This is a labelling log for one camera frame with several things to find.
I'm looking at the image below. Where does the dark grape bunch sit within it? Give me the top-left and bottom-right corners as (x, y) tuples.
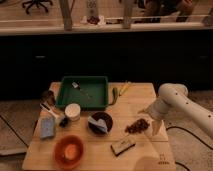
(125, 118), (150, 134)

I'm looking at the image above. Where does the dark brown bowl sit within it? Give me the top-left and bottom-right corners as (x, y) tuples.
(88, 112), (113, 135)

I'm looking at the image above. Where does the cloth in bowl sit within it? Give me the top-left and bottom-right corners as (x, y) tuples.
(88, 116), (108, 133)

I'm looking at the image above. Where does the yellow utensil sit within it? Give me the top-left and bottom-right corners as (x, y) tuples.
(119, 81), (131, 96)

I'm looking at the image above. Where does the small black object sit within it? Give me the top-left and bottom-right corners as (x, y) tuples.
(59, 117), (69, 127)

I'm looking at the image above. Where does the orange bowl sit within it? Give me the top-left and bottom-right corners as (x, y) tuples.
(53, 135), (84, 171)

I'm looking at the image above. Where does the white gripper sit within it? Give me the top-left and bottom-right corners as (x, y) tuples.
(146, 99), (170, 136)

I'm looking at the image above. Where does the green vegetable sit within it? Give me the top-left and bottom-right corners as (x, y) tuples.
(109, 87), (118, 105)

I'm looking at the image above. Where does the office chair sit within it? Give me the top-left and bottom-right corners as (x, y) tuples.
(22, 0), (53, 14)

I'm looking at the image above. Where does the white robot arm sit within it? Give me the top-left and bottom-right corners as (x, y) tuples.
(146, 83), (213, 139)

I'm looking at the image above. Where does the white round container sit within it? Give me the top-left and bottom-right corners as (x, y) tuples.
(65, 103), (81, 121)

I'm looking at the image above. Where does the brown brush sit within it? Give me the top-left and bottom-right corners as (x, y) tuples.
(42, 90), (56, 107)

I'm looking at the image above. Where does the black rectangular block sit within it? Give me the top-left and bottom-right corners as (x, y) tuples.
(111, 137), (136, 156)

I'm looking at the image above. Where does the blue sponge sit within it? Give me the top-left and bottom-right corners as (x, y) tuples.
(40, 117), (55, 139)

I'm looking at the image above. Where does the black cable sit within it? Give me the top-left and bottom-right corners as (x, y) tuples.
(165, 125), (213, 151)

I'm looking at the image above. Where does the metal utensil in tray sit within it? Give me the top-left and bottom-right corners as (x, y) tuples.
(72, 82), (91, 99)

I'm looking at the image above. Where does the green plastic tray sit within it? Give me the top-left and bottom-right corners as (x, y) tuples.
(56, 76), (108, 111)

